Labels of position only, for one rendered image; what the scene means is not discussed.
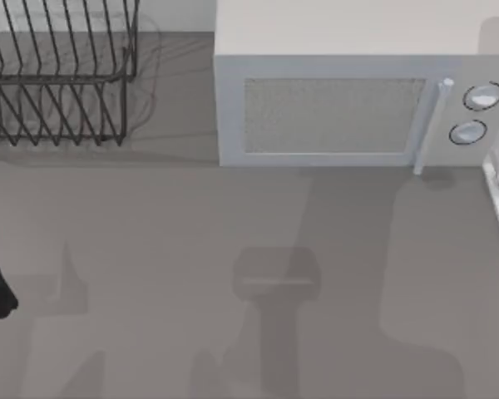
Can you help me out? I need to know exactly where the microwave oven door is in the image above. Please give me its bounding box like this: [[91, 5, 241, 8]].
[[214, 55, 462, 168]]

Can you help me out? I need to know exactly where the pale microwave oven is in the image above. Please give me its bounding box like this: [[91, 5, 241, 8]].
[[213, 0, 499, 176]]

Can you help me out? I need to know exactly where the small round microwave knob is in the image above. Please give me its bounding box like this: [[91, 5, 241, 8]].
[[448, 119, 488, 146]]

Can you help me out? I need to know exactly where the large round microwave knob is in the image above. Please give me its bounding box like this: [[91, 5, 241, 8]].
[[462, 81, 499, 112]]

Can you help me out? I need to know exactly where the black wire dish rack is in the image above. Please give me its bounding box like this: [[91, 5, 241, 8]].
[[0, 0, 141, 147]]

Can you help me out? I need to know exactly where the white microwave door handle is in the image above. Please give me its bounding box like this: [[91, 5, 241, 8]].
[[413, 77, 455, 176]]

